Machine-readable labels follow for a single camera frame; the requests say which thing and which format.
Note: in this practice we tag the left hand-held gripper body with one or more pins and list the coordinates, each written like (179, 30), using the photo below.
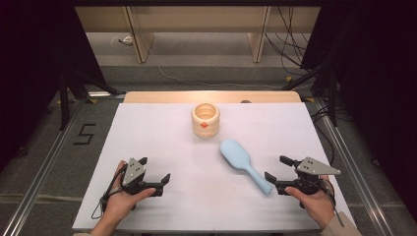
(132, 172)

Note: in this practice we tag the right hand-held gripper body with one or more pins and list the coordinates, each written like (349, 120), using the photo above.
(313, 167)

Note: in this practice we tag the light blue hairbrush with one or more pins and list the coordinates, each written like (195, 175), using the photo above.
(234, 154)

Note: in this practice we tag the cream ribbed cup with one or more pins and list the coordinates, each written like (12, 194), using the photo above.
(205, 130)

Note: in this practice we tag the person's left hand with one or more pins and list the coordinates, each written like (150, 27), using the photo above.
(123, 203)

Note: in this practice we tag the person's right hand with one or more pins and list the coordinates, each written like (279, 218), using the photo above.
(316, 205)

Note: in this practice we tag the white foam board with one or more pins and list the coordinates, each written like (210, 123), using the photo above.
(183, 164)

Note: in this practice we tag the yellow tape piece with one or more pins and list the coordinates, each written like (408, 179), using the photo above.
(288, 79)
(92, 101)
(310, 99)

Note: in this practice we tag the light wooden table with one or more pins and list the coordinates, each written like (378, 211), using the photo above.
(164, 97)

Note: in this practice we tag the black metal stand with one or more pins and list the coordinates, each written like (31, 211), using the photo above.
(332, 98)
(64, 105)

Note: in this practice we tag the silver metal bar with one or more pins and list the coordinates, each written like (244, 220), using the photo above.
(98, 94)

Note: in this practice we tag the black curtain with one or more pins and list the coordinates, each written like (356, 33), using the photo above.
(377, 82)
(32, 65)

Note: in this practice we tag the round floor socket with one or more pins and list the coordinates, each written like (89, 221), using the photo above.
(122, 40)

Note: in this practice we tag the beige wooden desk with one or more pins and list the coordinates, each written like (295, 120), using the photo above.
(196, 19)

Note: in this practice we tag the metal floor rail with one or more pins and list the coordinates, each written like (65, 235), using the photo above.
(39, 187)
(357, 177)

